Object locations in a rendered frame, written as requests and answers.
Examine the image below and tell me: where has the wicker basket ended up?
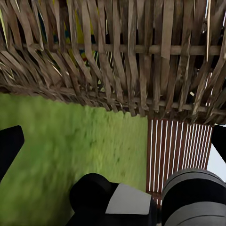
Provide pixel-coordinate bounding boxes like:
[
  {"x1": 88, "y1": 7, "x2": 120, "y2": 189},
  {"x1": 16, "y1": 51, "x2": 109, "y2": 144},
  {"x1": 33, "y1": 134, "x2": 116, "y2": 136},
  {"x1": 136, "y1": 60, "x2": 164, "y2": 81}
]
[{"x1": 0, "y1": 0, "x2": 226, "y2": 129}]

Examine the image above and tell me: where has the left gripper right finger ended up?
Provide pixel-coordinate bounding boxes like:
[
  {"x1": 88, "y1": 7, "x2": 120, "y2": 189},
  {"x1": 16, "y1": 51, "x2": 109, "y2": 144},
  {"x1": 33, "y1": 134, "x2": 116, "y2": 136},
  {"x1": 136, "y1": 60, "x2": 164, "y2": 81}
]
[{"x1": 211, "y1": 125, "x2": 226, "y2": 163}]

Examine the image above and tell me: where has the easter egg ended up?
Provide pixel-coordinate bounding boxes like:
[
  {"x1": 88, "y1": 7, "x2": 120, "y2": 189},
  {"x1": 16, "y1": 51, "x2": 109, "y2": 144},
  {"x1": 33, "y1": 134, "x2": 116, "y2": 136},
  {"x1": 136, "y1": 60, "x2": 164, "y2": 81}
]
[{"x1": 31, "y1": 9, "x2": 94, "y2": 66}]

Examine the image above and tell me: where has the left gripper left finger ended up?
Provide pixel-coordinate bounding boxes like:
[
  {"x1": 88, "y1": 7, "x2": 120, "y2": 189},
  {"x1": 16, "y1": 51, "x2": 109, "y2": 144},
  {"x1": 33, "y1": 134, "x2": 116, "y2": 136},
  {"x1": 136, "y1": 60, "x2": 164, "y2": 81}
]
[{"x1": 0, "y1": 125, "x2": 24, "y2": 181}]

